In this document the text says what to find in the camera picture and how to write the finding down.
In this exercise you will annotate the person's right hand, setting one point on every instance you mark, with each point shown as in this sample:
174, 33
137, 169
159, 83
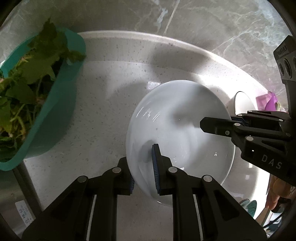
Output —
278, 188

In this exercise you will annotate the leafy green vegetables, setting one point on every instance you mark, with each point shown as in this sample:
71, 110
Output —
27, 86

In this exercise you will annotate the purple plastic bowl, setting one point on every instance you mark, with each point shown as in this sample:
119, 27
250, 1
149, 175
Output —
268, 102

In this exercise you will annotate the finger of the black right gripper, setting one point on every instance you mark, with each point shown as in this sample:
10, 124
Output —
220, 126

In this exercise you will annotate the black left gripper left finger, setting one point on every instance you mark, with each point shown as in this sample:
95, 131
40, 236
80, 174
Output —
116, 181

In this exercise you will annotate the white ceramic bowl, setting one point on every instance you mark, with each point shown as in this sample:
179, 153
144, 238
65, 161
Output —
170, 116

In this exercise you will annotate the teal plastic bowl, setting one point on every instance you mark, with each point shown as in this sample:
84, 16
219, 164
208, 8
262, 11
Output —
52, 122

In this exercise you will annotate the teal rimmed white plate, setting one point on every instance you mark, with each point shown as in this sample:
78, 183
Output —
249, 206

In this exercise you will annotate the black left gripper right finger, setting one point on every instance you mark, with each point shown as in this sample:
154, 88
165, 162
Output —
175, 182

